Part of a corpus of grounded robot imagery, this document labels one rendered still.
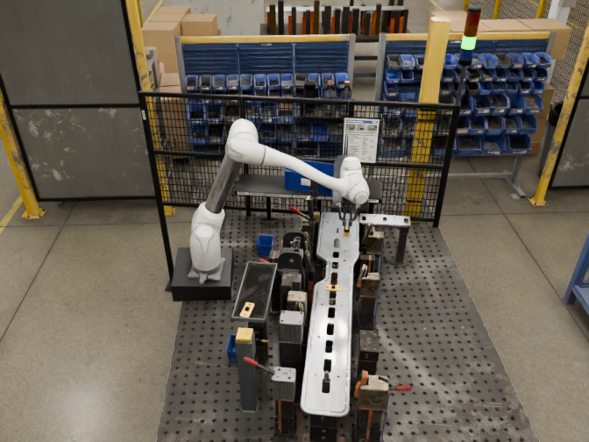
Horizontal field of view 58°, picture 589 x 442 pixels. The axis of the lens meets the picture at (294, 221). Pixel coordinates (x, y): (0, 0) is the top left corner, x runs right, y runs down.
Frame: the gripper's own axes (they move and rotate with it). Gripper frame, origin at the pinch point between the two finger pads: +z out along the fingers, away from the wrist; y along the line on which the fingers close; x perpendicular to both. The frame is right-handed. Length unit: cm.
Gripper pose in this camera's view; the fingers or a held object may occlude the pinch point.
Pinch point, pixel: (346, 225)
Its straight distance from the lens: 294.5
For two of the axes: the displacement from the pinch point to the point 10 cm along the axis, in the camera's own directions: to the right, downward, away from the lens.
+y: 9.9, 0.6, -0.9
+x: 1.1, -5.6, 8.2
